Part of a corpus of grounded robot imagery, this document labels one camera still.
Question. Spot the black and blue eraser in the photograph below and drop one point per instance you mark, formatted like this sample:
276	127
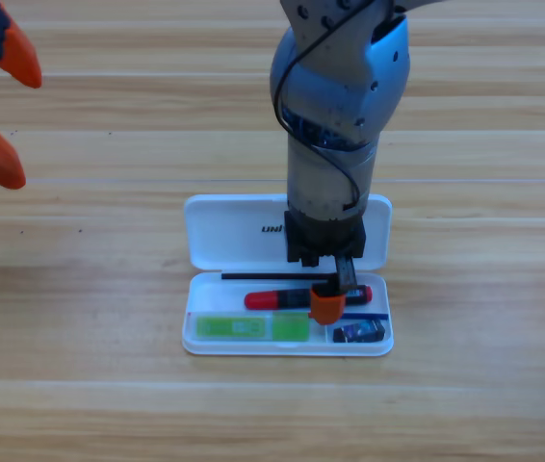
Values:
359	333

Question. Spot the red and black marker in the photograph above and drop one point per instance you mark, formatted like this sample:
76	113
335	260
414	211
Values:
263	300

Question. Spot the green highlighter pen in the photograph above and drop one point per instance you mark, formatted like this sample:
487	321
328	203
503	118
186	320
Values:
234	327

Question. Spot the white Unitree pencil case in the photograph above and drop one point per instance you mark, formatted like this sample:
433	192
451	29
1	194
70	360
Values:
224	231

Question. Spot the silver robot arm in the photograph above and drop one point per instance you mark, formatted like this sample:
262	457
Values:
325	183

